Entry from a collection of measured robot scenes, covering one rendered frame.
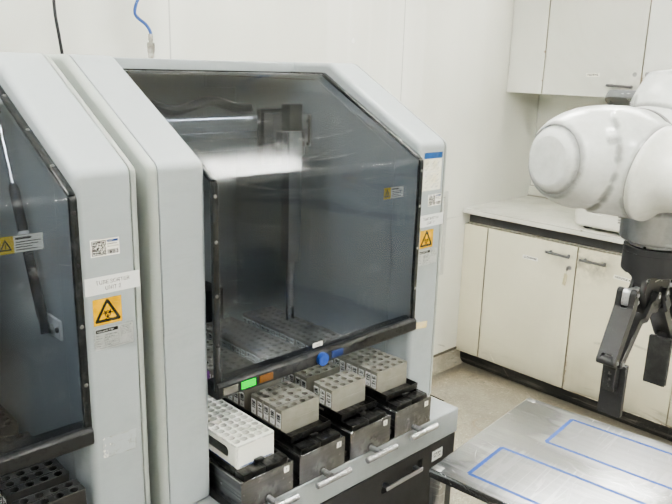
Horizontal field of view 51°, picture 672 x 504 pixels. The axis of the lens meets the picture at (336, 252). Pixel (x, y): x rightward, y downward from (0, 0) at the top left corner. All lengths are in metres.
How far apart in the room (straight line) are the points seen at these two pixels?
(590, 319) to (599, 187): 2.85
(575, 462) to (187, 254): 0.91
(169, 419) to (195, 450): 0.10
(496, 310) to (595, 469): 2.32
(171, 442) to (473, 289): 2.70
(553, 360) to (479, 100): 1.39
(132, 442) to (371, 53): 2.21
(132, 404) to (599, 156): 0.94
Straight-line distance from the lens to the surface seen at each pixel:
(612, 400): 0.98
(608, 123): 0.77
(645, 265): 0.95
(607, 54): 3.76
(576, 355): 3.68
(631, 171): 0.76
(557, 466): 1.60
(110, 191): 1.24
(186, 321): 1.37
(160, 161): 1.29
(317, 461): 1.61
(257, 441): 1.51
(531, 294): 3.72
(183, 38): 2.60
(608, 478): 1.59
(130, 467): 1.43
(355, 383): 1.72
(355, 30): 3.12
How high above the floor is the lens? 1.61
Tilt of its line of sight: 15 degrees down
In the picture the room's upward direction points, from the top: 2 degrees clockwise
